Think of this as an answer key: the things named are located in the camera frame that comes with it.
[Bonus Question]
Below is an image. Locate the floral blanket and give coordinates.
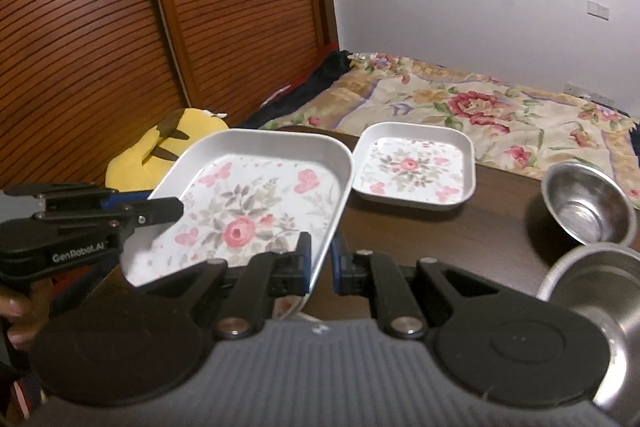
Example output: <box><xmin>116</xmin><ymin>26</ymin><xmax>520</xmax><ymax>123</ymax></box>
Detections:
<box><xmin>260</xmin><ymin>52</ymin><xmax>640</xmax><ymax>210</ymax></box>

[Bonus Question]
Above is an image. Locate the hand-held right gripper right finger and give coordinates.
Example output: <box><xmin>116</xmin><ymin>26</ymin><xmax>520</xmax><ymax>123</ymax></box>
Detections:
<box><xmin>331</xmin><ymin>234</ymin><xmax>498</xmax><ymax>341</ymax></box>

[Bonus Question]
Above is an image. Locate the large steel bowl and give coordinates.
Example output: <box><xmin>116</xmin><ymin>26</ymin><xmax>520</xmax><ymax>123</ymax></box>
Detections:
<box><xmin>536</xmin><ymin>244</ymin><xmax>640</xmax><ymax>427</ymax></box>

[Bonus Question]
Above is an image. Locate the wooden louvered wardrobe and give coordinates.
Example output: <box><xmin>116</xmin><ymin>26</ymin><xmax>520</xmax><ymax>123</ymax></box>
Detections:
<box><xmin>0</xmin><ymin>0</ymin><xmax>342</xmax><ymax>188</ymax></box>

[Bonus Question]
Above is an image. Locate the small steel bowl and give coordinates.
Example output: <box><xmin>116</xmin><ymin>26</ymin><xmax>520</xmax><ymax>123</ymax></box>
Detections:
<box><xmin>541</xmin><ymin>161</ymin><xmax>638</xmax><ymax>248</ymax></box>

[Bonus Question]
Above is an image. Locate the small floral white plate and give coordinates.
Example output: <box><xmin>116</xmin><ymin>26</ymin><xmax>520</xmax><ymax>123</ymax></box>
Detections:
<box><xmin>352</xmin><ymin>122</ymin><xmax>476</xmax><ymax>208</ymax></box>

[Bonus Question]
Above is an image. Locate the large floral white plate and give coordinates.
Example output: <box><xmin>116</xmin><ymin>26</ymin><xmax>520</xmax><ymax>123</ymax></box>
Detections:
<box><xmin>120</xmin><ymin>129</ymin><xmax>355</xmax><ymax>323</ymax></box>

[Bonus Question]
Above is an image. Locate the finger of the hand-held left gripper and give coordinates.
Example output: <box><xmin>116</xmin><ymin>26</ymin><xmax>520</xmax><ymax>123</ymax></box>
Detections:
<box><xmin>2</xmin><ymin>183</ymin><xmax>151</xmax><ymax>210</ymax></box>
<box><xmin>37</xmin><ymin>196</ymin><xmax>185</xmax><ymax>251</ymax></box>

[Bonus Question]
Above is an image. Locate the black cloth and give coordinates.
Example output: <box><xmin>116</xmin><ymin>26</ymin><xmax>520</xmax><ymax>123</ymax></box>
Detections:
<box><xmin>240</xmin><ymin>49</ymin><xmax>352</xmax><ymax>130</ymax></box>

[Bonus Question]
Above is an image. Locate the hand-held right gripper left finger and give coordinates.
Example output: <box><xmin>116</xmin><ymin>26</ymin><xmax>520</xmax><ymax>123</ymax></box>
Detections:
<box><xmin>142</xmin><ymin>231</ymin><xmax>313</xmax><ymax>341</ymax></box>

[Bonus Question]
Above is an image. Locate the person's left hand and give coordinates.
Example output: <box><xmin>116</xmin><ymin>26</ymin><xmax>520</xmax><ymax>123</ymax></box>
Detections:
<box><xmin>0</xmin><ymin>279</ymin><xmax>54</xmax><ymax>344</ymax></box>

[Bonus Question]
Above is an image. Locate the yellow plush toy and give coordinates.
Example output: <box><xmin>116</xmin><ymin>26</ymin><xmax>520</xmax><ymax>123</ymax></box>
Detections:
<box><xmin>105</xmin><ymin>108</ymin><xmax>230</xmax><ymax>190</ymax></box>

